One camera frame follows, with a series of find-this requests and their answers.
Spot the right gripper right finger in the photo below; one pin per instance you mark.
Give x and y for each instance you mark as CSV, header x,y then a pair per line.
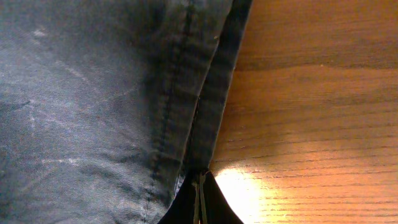
x,y
214,208

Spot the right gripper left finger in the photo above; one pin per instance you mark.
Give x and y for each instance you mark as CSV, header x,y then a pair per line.
x,y
185,207

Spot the blue denim shorts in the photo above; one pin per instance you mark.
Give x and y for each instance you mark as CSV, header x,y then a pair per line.
x,y
107,105

